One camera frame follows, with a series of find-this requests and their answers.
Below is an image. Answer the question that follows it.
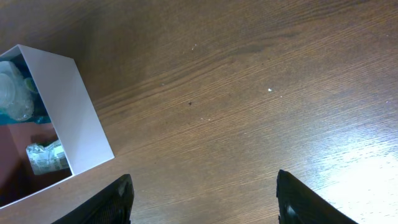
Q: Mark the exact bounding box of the teal mouthwash bottle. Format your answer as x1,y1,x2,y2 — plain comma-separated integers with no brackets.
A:
1,55,51,125

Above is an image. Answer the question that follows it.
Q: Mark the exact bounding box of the pink cardboard box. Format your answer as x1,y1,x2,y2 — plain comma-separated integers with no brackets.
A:
1,45,114,207

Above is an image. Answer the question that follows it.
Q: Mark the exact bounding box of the white sachet packet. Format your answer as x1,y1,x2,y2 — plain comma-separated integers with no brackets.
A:
26,140,69,175

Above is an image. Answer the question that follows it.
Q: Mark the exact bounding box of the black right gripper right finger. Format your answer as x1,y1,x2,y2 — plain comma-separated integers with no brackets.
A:
276,169,356,224

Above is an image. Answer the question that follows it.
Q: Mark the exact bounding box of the clear foam pump bottle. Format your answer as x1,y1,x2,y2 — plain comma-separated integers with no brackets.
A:
1,61,38,123

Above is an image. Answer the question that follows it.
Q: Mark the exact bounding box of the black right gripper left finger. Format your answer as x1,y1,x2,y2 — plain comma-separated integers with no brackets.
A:
53,174,134,224

